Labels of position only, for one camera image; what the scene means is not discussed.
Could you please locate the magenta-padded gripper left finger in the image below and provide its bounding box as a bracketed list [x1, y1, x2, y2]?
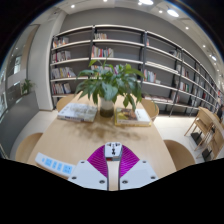
[68, 144, 109, 192]

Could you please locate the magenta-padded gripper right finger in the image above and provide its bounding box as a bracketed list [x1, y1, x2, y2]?
[118, 144, 159, 191]

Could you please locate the white power strip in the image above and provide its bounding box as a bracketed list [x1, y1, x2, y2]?
[34, 152, 77, 177]

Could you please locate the light wooden round-back chair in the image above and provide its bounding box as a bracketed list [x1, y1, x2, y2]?
[163, 139, 197, 172]
[14, 132, 44, 164]
[141, 98, 160, 122]
[55, 94, 76, 113]

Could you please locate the yellow-edged book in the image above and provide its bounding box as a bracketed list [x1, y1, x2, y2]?
[114, 107, 153, 127]

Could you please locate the white-covered book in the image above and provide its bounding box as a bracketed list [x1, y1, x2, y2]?
[56, 102, 99, 123]

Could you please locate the group of wooden slatted chairs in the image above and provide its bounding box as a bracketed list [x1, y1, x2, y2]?
[183, 106, 224, 161]

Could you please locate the green potted plant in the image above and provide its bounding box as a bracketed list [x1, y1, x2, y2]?
[74, 58, 146, 118]

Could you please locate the small leafy background plant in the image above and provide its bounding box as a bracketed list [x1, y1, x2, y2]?
[20, 78, 36, 96]

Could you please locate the grey bookshelf unit with books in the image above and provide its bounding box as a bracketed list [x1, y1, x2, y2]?
[49, 23, 224, 118]

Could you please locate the group of ceiling lights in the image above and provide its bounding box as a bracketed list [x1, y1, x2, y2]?
[68, 0, 219, 63]

